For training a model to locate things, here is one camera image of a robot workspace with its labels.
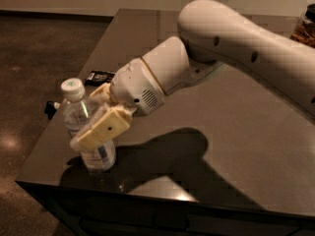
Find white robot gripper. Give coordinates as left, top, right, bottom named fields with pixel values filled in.
left=70, top=58, right=165, bottom=151

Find blue label plastic water bottle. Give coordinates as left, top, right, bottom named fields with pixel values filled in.
left=61, top=78, right=116, bottom=174

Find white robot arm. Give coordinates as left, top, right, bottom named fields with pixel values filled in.
left=70, top=0, right=315, bottom=151

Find black snack packet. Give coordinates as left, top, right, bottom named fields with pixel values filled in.
left=85, top=71, right=115, bottom=87

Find black and white floor object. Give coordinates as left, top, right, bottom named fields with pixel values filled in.
left=44, top=101, right=60, bottom=120

